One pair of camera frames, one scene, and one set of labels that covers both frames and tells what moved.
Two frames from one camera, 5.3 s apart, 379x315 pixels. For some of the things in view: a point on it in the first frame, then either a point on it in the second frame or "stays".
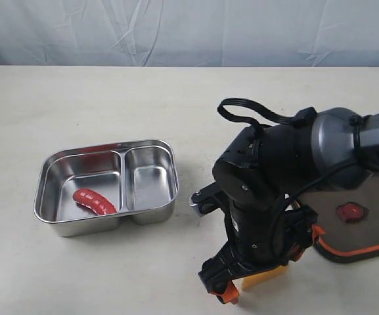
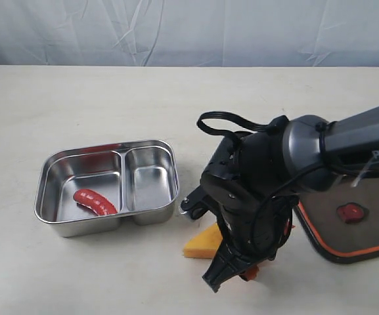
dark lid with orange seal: x=357 y=221 stays
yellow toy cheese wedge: x=252 y=281 to x=205 y=245
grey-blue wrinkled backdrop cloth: x=189 y=33 stays
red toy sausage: x=100 y=205 stays
